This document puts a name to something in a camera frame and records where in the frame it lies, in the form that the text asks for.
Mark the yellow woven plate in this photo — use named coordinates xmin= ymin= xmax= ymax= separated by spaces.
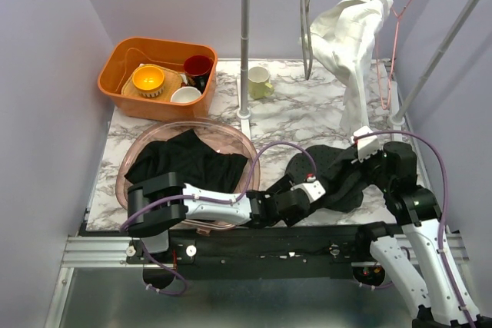
xmin=121 ymin=64 xmax=183 ymax=102

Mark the clear pink plastic basin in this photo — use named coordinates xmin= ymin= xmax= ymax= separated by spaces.
xmin=116 ymin=119 xmax=261 ymax=215

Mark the yellow-green mug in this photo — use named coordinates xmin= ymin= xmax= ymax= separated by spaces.
xmin=248 ymin=66 xmax=274 ymax=100

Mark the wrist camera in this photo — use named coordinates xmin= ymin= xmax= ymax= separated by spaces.
xmin=291 ymin=174 xmax=326 ymax=204
xmin=352 ymin=126 xmax=381 ymax=162

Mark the plain black garment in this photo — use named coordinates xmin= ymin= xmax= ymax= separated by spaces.
xmin=125 ymin=130 xmax=248 ymax=193

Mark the white clothes rack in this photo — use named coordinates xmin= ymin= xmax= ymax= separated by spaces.
xmin=236 ymin=0 xmax=492 ymax=141

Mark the pink wire hanger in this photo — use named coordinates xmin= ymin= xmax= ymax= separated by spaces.
xmin=376 ymin=0 xmax=413 ymax=111

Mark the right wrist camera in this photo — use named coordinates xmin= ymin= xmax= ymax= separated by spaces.
xmin=352 ymin=126 xmax=381 ymax=162

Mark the yellow bowl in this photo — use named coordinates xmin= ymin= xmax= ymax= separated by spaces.
xmin=131 ymin=65 xmax=165 ymax=98

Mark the orange plastic bin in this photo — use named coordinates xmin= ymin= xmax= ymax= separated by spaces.
xmin=98 ymin=37 xmax=218 ymax=121

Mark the white bowl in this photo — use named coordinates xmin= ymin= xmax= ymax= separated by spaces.
xmin=170 ymin=86 xmax=201 ymax=104

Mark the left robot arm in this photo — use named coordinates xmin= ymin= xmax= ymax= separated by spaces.
xmin=121 ymin=173 xmax=325 ymax=263

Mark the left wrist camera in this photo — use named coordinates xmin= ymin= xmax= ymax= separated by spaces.
xmin=291 ymin=174 xmax=326 ymax=204

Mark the black dotted garment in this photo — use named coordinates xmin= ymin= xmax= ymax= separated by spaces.
xmin=276 ymin=144 xmax=366 ymax=217

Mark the white skirt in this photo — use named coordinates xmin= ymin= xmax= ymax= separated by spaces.
xmin=310 ymin=0 xmax=393 ymax=134

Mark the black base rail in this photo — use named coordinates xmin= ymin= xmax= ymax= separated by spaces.
xmin=126 ymin=224 xmax=408 ymax=281

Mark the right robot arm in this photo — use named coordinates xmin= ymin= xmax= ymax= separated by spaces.
xmin=353 ymin=138 xmax=491 ymax=327

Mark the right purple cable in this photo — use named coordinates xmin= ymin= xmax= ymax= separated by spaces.
xmin=353 ymin=130 xmax=477 ymax=328

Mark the red and black mug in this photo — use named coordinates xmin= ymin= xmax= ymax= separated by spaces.
xmin=183 ymin=55 xmax=213 ymax=93

